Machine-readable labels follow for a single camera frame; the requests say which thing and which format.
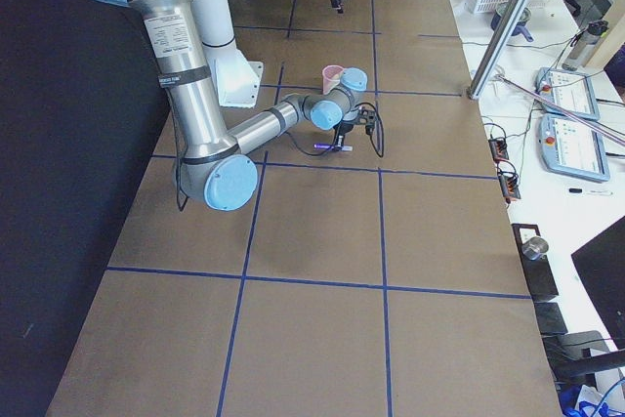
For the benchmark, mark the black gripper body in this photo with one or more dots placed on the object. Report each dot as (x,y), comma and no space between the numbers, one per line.
(345,128)

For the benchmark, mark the black box on desk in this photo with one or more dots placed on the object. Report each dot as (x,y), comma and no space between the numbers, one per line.
(538,274)

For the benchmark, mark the upper orange connector board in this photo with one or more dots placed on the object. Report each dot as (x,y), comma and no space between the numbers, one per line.
(499,149)

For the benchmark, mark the upper teach pendant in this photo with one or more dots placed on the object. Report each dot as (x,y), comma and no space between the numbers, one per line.
(570,90)

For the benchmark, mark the pink mesh pen holder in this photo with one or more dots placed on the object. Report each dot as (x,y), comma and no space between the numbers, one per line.
(331,77)

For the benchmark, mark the grey water bottle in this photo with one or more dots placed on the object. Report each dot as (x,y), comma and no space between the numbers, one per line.
(584,44)

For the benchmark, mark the black marker pen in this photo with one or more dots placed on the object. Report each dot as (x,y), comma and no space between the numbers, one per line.
(595,192)

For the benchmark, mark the small steel cup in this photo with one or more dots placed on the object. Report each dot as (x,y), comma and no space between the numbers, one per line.
(534,248)

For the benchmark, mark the teach pendant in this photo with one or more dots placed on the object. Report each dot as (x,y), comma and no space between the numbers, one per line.
(570,90)
(572,149)

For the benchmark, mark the lower orange connector board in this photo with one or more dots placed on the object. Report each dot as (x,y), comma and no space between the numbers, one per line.
(509,184)

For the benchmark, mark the blue plastic bag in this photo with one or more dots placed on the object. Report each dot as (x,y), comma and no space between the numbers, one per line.
(584,401)

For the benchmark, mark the purple highlighter pen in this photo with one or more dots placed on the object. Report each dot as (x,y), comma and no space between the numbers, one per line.
(330,147)

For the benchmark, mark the aluminium profile post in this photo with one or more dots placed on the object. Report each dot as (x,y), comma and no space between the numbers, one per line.
(496,46)

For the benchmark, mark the white camera pole stand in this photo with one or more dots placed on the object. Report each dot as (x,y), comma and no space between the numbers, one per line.
(235,79)

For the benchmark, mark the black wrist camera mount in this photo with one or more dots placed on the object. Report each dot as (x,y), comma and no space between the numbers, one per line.
(367,116)

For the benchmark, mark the black monitor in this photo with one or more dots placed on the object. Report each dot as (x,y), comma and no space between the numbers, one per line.
(600,266)

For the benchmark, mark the lower teach pendant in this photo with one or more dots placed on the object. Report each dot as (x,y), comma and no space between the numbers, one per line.
(572,149)

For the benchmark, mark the orange connector board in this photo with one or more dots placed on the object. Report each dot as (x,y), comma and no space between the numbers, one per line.
(509,184)
(499,149)

